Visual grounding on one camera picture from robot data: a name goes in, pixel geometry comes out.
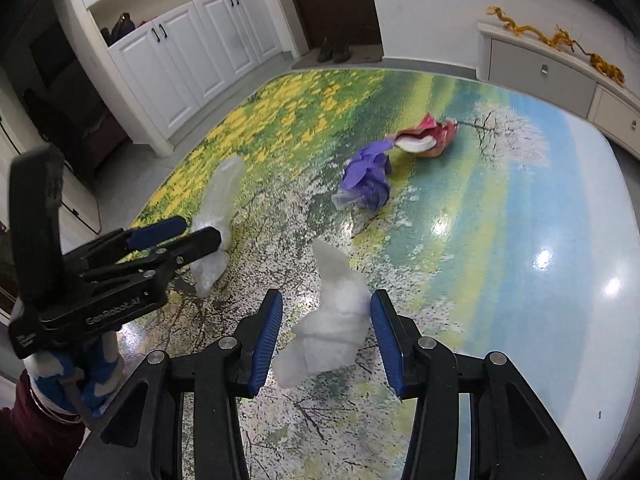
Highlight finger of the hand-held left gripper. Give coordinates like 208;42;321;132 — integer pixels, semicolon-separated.
82;226;223;284
62;216;187;272

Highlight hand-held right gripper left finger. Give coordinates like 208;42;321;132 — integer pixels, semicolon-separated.
65;289;284;480

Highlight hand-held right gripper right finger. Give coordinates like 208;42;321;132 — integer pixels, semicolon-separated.
370;289;586;480

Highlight clear plastic bag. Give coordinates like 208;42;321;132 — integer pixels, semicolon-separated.
189;155;247;298

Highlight white tissue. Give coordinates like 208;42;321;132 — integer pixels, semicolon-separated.
272;237;371;388

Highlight purple plastic wrapper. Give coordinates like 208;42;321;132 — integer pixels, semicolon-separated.
332;140;393;211

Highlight pink snack packet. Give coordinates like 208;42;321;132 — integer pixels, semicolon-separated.
392;114;460;158

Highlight person's left forearm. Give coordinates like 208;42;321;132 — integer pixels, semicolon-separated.
0;372;91;480

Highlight person's left hand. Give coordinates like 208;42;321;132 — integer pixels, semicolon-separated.
25;331;126;418

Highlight dark brown sofa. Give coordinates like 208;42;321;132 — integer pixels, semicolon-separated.
22;22;128;186

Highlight white lower cabinet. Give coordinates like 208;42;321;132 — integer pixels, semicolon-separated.
107;0;283;157

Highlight black handbag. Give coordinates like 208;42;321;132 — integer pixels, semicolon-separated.
100;12;137;46

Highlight dark brown entrance door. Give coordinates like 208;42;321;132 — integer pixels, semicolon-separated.
280;0;385;58

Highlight white television stand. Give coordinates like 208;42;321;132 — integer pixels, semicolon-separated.
477;21;640;148

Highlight long golden dragon figurine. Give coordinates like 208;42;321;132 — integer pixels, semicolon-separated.
487;6;548;42

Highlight small golden dragon figurine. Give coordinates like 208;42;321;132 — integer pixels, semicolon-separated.
549;25;585;52

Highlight golden tiger figurine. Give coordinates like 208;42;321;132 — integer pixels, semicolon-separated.
582;52;626;83

